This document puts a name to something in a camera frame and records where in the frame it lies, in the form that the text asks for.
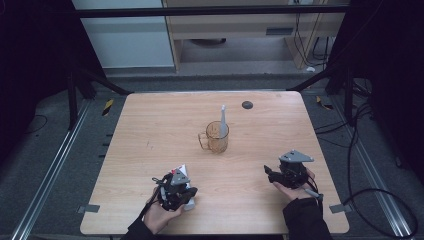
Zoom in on person's left hand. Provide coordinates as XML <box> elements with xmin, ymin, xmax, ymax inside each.
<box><xmin>143</xmin><ymin>189</ymin><xmax>185</xmax><ymax>235</ymax></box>

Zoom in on black metal stand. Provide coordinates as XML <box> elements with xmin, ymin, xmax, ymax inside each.
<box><xmin>65</xmin><ymin>65</ymin><xmax>133</xmax><ymax>132</ymax></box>
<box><xmin>286</xmin><ymin>63</ymin><xmax>354</xmax><ymax>126</ymax></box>

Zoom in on yellow and black tape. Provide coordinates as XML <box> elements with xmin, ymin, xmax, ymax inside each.
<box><xmin>101</xmin><ymin>98</ymin><xmax>115</xmax><ymax>117</ymax></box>
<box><xmin>315</xmin><ymin>95</ymin><xmax>335</xmax><ymax>111</ymax></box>

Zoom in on grey cable plug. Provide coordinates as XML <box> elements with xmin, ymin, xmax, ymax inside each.
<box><xmin>303</xmin><ymin>187</ymin><xmax>325</xmax><ymax>202</ymax></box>

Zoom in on black horizontal bar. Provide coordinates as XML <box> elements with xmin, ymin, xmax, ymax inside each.
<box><xmin>74</xmin><ymin>4</ymin><xmax>350</xmax><ymax>19</ymax></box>

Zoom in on black curtain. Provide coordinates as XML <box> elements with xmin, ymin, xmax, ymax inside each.
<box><xmin>328</xmin><ymin>0</ymin><xmax>424</xmax><ymax>186</ymax></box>
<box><xmin>0</xmin><ymin>0</ymin><xmax>108</xmax><ymax>166</ymax></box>

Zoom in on white electric toothbrush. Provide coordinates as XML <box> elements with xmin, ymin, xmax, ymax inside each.
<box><xmin>218</xmin><ymin>104</ymin><xmax>229</xmax><ymax>139</ymax></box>

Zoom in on black looped floor cable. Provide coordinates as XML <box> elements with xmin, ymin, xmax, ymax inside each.
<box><xmin>342</xmin><ymin>187</ymin><xmax>419</xmax><ymax>240</ymax></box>

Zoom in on black cables under desk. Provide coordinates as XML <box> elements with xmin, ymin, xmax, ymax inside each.
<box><xmin>292</xmin><ymin>12</ymin><xmax>335</xmax><ymax>68</ymax></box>

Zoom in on grey table bracket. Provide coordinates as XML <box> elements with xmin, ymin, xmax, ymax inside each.
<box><xmin>77</xmin><ymin>203</ymin><xmax>101</xmax><ymax>215</ymax></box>
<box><xmin>328</xmin><ymin>203</ymin><xmax>353</xmax><ymax>215</ymax></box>

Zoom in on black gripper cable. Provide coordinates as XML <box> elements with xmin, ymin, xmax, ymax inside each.
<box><xmin>138</xmin><ymin>195</ymin><xmax>162</xmax><ymax>222</ymax></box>
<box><xmin>308</xmin><ymin>179</ymin><xmax>326</xmax><ymax>216</ymax></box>

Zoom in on person's right hand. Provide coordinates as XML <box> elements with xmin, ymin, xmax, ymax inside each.
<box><xmin>272</xmin><ymin>169</ymin><xmax>318</xmax><ymax>202</ymax></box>

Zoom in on white cabinet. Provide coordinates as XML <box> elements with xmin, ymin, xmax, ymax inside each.
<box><xmin>71</xmin><ymin>0</ymin><xmax>175</xmax><ymax>70</ymax></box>

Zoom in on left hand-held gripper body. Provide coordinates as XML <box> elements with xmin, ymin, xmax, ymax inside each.
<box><xmin>152</xmin><ymin>167</ymin><xmax>192</xmax><ymax>212</ymax></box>

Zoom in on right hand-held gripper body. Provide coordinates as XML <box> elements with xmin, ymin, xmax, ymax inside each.
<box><xmin>277</xmin><ymin>149</ymin><xmax>315</xmax><ymax>190</ymax></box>

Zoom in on amber glass mug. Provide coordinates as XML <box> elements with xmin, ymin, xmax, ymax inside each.
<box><xmin>197</xmin><ymin>120</ymin><xmax>230</xmax><ymax>154</ymax></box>

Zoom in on thin black floor cable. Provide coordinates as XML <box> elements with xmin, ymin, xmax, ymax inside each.
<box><xmin>23</xmin><ymin>113</ymin><xmax>49</xmax><ymax>135</ymax></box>

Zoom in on black floor cables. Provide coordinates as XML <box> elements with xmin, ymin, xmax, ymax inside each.
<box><xmin>314</xmin><ymin>101</ymin><xmax>376</xmax><ymax>149</ymax></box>

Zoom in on aluminium floor rail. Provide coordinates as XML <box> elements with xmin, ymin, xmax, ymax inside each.
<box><xmin>329</xmin><ymin>95</ymin><xmax>415</xmax><ymax>240</ymax></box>
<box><xmin>9</xmin><ymin>99</ymin><xmax>93</xmax><ymax>240</ymax></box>

